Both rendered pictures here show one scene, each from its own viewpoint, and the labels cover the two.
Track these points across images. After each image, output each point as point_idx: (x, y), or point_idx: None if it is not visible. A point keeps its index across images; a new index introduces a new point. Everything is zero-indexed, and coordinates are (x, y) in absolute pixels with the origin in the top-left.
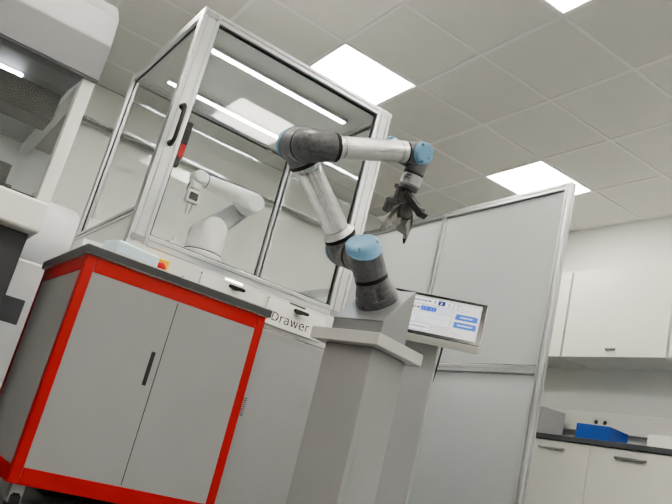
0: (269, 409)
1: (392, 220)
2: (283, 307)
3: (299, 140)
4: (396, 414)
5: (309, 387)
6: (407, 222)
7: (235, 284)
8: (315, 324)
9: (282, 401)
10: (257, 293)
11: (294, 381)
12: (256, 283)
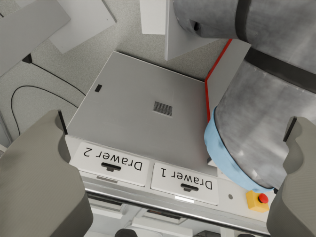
0: (133, 101)
1: (315, 170)
2: (129, 175)
3: None
4: (3, 59)
5: (95, 110)
6: (55, 217)
7: (185, 194)
8: (86, 158)
9: (122, 104)
10: (161, 187)
11: (111, 115)
12: (161, 200)
